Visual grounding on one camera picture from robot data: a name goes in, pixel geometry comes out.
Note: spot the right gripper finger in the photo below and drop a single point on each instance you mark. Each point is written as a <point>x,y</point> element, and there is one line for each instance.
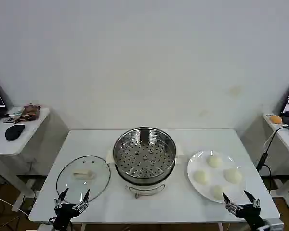
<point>255,202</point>
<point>233,208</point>

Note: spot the black computer mouse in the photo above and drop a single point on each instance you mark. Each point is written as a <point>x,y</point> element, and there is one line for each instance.
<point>14,132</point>

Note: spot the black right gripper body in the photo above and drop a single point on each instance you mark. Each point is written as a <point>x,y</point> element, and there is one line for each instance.
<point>251,215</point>

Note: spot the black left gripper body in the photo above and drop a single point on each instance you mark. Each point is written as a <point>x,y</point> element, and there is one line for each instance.
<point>62,215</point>

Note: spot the white steamed bun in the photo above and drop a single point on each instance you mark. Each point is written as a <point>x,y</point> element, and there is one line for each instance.
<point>218,191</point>
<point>201,177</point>
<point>233,175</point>
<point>214,160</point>

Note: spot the small dark gadget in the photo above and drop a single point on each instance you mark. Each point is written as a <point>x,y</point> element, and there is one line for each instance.
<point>13,119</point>

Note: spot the small orange round object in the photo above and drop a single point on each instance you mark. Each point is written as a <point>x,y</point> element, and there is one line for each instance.
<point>275,119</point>

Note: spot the round white plate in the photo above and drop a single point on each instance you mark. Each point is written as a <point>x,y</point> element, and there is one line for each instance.
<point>198,159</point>

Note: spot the perforated steel steamer basket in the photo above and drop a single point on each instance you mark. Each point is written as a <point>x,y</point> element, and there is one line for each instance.
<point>144,158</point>

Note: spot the round glass lid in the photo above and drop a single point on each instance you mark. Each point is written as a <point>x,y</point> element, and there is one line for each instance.
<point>69,173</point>

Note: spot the brown snack bag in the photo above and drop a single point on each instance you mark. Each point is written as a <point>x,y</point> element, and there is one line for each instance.
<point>31,111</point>

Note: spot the white electric cooker base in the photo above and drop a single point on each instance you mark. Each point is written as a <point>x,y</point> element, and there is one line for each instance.
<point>144,189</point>

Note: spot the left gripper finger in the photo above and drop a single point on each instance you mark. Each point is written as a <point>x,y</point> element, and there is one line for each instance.
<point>84,199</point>
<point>60,198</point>

